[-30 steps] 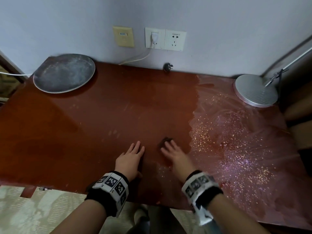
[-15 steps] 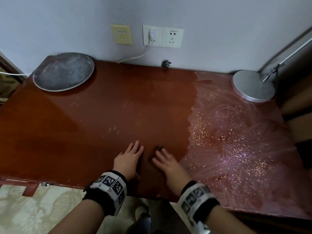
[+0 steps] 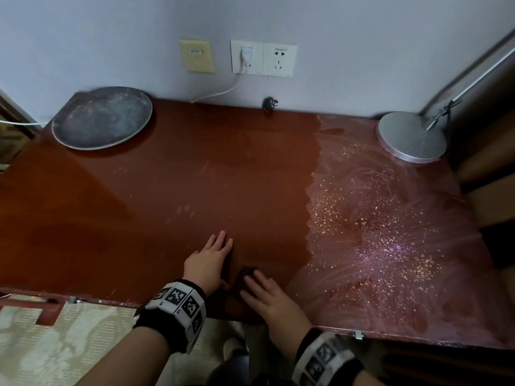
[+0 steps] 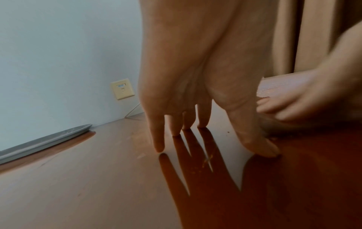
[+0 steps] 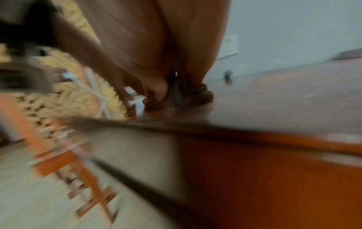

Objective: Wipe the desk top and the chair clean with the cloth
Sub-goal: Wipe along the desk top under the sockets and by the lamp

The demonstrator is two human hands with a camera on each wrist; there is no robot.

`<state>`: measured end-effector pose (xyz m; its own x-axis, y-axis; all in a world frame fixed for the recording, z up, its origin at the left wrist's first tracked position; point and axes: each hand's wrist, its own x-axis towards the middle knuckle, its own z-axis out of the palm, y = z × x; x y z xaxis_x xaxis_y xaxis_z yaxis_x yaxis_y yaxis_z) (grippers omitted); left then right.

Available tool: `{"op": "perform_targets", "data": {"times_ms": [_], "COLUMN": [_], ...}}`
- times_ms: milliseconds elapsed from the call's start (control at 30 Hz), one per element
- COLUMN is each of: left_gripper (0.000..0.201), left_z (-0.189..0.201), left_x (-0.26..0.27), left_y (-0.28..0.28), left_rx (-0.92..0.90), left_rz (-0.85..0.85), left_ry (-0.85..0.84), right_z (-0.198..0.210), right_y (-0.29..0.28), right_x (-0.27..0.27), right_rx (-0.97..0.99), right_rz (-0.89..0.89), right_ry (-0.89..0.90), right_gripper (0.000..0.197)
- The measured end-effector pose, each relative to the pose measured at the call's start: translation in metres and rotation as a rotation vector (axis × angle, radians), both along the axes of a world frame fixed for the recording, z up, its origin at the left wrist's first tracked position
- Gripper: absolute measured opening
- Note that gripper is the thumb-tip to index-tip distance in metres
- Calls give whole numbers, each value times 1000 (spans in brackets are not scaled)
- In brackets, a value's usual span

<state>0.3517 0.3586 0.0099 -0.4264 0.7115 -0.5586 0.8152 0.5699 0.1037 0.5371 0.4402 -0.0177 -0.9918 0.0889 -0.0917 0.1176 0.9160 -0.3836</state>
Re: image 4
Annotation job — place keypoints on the red wooden table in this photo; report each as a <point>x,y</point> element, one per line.
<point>99,179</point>

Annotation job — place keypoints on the person's right hand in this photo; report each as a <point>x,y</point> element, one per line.
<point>325,89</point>

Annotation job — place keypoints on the beige curtain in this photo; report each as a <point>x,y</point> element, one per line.
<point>305,33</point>

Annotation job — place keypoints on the brown cleaning cloth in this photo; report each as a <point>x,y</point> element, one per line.
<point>282,127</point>

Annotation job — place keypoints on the beige wall plate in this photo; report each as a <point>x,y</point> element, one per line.
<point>122,89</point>

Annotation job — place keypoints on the person's left hand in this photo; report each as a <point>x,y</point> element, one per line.
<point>203,44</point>

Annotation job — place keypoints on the round grey metal tray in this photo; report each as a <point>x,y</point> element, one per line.
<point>42,143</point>

